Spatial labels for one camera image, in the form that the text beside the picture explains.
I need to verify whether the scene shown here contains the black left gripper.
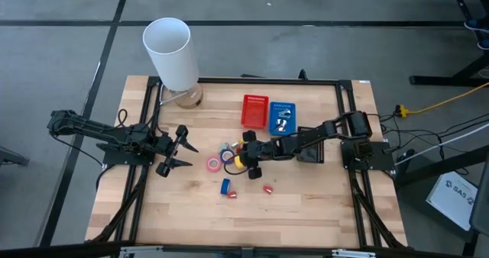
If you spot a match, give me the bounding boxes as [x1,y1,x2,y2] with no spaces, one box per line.
[154,124,199,178]

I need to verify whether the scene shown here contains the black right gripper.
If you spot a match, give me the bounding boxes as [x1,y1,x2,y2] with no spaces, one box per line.
[236,130,278,181]

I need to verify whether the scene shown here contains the pink tape roll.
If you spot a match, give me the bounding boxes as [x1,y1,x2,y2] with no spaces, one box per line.
[206,156,223,173]

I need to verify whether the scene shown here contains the blue plastic basket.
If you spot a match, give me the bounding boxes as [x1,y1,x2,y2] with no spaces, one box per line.
[268,101,297,137]

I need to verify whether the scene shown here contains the red plastic basket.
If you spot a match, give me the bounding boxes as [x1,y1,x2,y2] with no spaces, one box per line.
[241,94,270,131]

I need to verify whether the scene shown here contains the black plastic basket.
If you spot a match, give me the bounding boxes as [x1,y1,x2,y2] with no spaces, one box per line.
[296,125,326,164]

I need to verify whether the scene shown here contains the grey furniture foot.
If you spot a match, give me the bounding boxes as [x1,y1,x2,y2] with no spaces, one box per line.
[0,146,31,168]

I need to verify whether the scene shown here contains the black desk foot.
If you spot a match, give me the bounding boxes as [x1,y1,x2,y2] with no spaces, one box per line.
[393,145,489,189]

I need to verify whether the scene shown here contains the white printed cardboard box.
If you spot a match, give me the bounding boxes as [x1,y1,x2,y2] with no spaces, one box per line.
[425,170,479,232]

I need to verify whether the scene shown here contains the black desk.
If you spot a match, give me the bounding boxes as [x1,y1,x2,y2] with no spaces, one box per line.
[409,0,489,88]

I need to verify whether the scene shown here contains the person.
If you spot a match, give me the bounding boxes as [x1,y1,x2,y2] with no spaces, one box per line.
[464,19,489,50]

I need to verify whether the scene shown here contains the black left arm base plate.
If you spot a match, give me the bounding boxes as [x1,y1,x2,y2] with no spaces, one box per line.
[102,141,157,167]

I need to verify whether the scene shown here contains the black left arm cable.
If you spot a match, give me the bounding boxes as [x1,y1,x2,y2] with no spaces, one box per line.
[49,134,106,191]

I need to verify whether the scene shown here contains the silver frame bracket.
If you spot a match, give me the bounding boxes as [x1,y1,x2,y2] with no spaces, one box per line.
[118,245,164,258]
[331,248,377,258]

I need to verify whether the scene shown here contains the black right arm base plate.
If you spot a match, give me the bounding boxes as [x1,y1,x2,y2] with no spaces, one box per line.
[340,139,396,172]

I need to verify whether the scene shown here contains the yellow extension cord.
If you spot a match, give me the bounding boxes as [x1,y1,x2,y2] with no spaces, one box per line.
[395,81,489,119]

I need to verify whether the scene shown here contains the black power cable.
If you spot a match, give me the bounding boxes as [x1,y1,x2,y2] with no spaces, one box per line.
[377,111,489,137]

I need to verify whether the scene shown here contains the white cable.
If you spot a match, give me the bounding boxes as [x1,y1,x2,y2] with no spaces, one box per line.
[395,122,489,166]

